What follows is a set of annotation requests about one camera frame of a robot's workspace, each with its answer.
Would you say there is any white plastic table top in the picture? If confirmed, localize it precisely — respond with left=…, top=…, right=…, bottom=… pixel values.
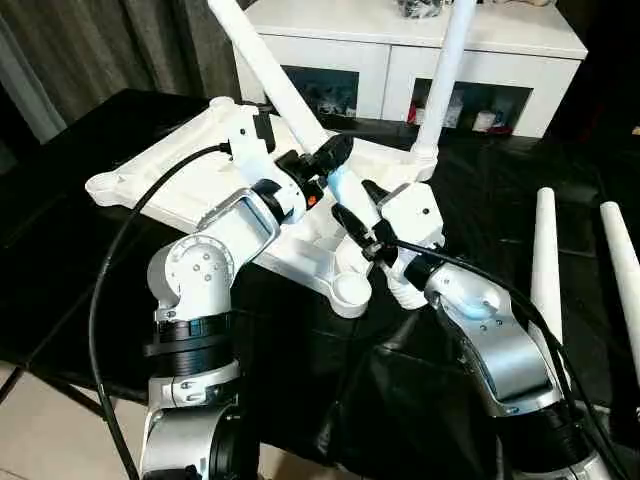
left=84, top=97, right=441, bottom=319

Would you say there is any white plastic table leg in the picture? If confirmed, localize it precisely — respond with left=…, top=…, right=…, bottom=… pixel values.
left=410, top=0, right=476, bottom=169
left=599, top=201, right=640, bottom=361
left=528, top=188, right=567, bottom=361
left=207, top=0, right=379, bottom=221

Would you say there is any black work mat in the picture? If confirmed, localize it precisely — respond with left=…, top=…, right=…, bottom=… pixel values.
left=0, top=88, right=640, bottom=480

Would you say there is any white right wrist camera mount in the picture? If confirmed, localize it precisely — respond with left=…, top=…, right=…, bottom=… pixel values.
left=378, top=182, right=446, bottom=309

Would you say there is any black plastic bag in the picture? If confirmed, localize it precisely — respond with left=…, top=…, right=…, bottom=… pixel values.
left=397, top=0, right=446, bottom=20

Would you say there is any white sideboard cabinet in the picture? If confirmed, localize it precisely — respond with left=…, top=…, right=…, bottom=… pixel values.
left=234, top=0, right=589, bottom=139

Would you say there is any black left camera cable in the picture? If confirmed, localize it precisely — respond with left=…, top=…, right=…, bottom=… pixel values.
left=88, top=142, right=234, bottom=480

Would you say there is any black metal table frame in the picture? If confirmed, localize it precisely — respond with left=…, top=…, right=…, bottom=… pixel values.
left=0, top=364, right=109, bottom=426

